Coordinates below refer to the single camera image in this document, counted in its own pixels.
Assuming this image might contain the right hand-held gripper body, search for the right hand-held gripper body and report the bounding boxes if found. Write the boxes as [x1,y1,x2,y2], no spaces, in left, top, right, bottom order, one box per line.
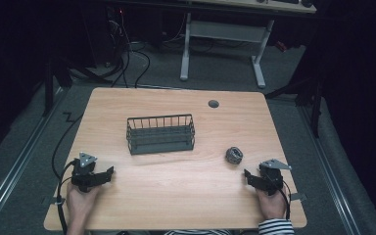
[258,158,293,197]

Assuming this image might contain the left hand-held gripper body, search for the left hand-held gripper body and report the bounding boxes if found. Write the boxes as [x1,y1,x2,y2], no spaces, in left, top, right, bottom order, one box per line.
[70,152,103,193]

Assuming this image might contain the grey cloth ball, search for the grey cloth ball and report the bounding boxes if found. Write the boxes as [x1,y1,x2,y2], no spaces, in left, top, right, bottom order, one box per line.
[224,146,245,165]

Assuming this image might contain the dark wire basket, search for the dark wire basket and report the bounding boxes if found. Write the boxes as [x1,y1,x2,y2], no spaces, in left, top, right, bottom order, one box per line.
[125,113,197,156]

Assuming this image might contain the person's right hand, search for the person's right hand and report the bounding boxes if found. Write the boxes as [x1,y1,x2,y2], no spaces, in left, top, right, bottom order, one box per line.
[256,188,289,221]

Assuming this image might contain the person's left hand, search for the person's left hand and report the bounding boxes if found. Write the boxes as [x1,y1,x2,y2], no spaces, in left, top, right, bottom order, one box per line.
[65,181,101,225]

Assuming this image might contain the grey tape strip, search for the grey tape strip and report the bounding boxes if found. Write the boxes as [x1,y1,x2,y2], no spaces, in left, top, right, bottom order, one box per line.
[49,195,68,207]
[289,192,308,202]

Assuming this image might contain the person's striped shirt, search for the person's striped shirt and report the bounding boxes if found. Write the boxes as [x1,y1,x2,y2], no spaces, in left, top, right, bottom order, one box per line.
[164,228,233,235]

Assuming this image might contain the black metal stand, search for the black metal stand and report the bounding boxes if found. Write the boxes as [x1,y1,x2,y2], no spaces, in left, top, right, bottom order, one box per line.
[41,57,112,118]
[264,72,328,139]

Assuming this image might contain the white-legged desk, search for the white-legged desk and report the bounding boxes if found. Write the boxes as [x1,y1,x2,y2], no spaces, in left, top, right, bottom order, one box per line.
[178,0,318,90]

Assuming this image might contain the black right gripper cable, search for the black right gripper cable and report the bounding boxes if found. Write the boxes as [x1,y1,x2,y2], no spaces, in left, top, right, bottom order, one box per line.
[281,180,292,221]

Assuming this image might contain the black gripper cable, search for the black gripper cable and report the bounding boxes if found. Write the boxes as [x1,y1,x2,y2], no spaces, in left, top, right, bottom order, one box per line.
[51,112,83,235]
[281,180,292,221]

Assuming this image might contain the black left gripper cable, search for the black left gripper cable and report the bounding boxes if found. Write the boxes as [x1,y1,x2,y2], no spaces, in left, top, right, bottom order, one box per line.
[51,112,83,235]

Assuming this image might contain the metal floor rail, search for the metal floor rail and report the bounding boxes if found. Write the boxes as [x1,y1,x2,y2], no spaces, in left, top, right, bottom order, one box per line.
[297,103,362,235]
[0,87,67,227]

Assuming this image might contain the black floor cables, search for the black floor cables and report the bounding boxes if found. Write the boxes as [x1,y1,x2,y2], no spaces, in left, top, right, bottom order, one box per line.
[109,19,152,90]

